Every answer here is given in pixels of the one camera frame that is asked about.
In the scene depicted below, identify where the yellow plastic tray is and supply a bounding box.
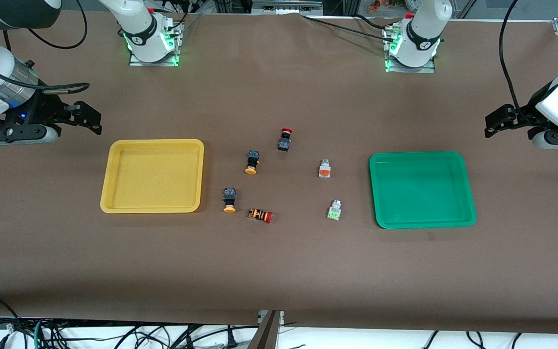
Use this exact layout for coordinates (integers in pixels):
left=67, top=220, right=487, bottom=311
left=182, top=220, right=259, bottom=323
left=100, top=139, right=205, bottom=214

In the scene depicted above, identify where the green plastic tray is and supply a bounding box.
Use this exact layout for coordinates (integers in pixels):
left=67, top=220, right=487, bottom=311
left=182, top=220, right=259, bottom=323
left=369, top=151, right=477, bottom=229

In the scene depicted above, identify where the red button with orange body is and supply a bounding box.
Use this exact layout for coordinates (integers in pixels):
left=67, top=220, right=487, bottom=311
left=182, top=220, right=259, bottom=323
left=248, top=207, right=274, bottom=224

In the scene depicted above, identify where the brown table cover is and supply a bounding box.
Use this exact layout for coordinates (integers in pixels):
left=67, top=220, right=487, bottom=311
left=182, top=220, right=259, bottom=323
left=0, top=9, right=558, bottom=335

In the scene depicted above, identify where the aluminium table leg profile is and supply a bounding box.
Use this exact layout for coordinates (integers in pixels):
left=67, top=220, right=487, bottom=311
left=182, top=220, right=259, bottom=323
left=255, top=310, right=284, bottom=349

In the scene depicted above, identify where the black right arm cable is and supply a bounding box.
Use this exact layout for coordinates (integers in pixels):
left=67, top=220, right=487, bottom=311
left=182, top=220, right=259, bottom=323
left=0, top=0, right=91, bottom=94

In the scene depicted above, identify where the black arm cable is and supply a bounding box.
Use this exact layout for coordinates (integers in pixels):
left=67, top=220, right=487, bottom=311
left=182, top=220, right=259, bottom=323
left=499, top=0, right=542, bottom=123
left=0, top=0, right=91, bottom=94

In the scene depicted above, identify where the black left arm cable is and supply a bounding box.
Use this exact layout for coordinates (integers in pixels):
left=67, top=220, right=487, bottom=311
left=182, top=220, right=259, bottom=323
left=499, top=0, right=542, bottom=123

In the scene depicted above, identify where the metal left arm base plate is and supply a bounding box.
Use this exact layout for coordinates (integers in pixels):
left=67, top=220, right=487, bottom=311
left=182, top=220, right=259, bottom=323
left=384, top=27, right=436, bottom=74

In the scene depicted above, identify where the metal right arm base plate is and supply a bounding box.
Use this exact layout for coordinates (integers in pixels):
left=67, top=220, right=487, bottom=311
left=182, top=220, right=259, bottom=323
left=129, top=19, right=181, bottom=67

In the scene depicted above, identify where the black table cable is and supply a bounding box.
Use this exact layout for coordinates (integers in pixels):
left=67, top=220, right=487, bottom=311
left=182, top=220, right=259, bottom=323
left=301, top=14, right=390, bottom=37
left=354, top=14, right=396, bottom=30

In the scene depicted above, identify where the teal floor cable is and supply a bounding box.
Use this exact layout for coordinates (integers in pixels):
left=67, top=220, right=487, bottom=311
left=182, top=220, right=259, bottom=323
left=33, top=318, right=46, bottom=349

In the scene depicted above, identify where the aluminium frame bar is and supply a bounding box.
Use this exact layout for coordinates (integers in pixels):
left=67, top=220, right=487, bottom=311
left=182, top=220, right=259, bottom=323
left=252, top=0, right=323, bottom=15

